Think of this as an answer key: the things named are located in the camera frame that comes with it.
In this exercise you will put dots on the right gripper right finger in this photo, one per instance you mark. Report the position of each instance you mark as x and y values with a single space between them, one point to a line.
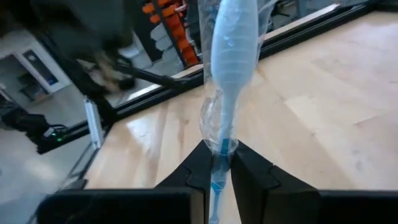
264 199

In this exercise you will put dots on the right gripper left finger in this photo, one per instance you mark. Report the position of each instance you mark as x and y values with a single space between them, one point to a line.
186 202

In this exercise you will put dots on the blue white toothbrush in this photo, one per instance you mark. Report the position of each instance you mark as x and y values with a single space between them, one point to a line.
233 62

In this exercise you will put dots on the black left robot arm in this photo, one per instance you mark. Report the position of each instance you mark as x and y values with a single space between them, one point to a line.
77 28

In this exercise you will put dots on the white aluminium extrusion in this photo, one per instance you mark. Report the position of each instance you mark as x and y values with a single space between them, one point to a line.
93 124

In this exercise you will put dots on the black equipment green light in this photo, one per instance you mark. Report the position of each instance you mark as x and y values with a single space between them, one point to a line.
59 140

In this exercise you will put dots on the shelf with orange bins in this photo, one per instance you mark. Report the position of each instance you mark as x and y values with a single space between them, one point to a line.
183 46

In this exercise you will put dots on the white cabinet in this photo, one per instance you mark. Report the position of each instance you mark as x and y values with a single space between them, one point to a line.
12 40

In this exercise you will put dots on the black aluminium table frame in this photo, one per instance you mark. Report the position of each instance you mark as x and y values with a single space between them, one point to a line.
149 102

